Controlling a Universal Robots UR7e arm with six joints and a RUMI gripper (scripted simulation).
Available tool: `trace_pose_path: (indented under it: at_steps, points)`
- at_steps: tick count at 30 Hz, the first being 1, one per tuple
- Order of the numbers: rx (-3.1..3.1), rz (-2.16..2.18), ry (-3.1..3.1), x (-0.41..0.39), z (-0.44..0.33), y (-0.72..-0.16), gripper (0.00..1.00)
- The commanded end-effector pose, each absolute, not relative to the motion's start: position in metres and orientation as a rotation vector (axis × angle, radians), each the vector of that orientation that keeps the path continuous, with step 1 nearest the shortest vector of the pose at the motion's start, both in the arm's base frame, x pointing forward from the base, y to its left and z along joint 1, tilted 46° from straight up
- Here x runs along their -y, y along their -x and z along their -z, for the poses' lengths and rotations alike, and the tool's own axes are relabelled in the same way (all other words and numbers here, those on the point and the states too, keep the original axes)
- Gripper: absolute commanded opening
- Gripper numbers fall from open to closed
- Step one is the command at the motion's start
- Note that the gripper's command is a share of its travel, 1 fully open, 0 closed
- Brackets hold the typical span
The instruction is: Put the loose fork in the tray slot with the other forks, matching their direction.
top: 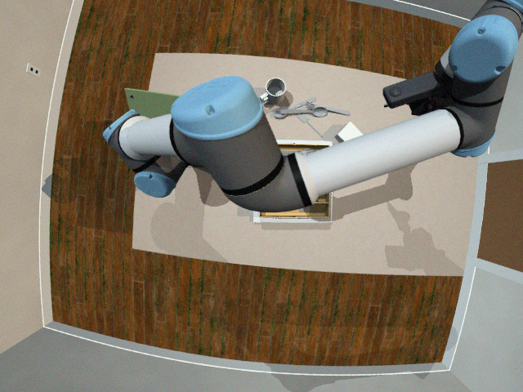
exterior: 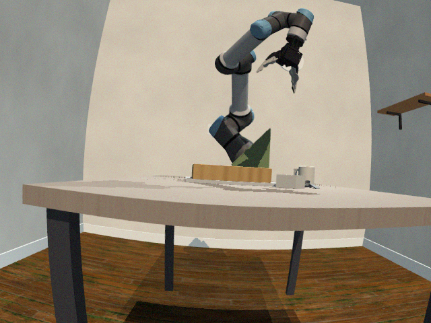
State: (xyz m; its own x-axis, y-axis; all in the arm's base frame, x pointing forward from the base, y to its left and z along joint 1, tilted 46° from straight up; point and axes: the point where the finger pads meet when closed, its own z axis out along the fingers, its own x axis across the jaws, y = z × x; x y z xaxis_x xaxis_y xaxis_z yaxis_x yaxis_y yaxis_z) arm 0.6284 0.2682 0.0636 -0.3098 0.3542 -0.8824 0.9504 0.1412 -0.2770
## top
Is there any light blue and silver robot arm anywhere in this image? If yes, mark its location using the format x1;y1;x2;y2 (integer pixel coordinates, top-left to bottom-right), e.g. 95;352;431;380
103;0;523;212

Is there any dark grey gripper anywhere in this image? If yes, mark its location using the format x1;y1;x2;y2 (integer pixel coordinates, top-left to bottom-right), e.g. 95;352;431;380
407;60;453;116

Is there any grey mug with white rim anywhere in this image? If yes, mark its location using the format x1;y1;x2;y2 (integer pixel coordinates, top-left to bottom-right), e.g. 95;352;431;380
260;78;286;104

